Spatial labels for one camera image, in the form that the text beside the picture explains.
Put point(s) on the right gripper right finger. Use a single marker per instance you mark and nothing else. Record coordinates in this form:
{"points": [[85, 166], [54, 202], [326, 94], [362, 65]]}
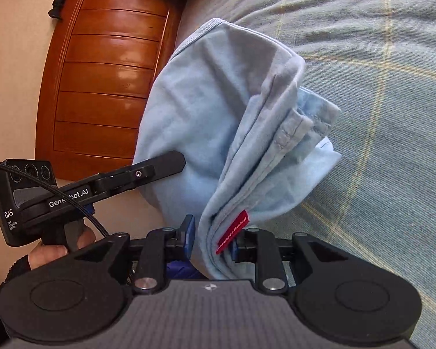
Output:
{"points": [[260, 248]]}

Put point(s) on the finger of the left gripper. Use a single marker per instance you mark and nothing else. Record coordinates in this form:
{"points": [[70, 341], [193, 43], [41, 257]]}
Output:
{"points": [[139, 174]]}

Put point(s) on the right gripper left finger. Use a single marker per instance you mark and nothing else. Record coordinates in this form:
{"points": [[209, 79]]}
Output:
{"points": [[164, 254]]}

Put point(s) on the light blue cartoon t-shirt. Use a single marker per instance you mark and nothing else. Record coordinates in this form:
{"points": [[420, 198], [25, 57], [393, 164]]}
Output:
{"points": [[254, 139]]}

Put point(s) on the left hand holding handle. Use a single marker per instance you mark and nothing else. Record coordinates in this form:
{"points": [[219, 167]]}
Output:
{"points": [[42, 254]]}

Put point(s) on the wooden headboard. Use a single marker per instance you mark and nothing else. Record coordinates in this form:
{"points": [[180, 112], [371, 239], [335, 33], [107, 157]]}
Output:
{"points": [[102, 61]]}

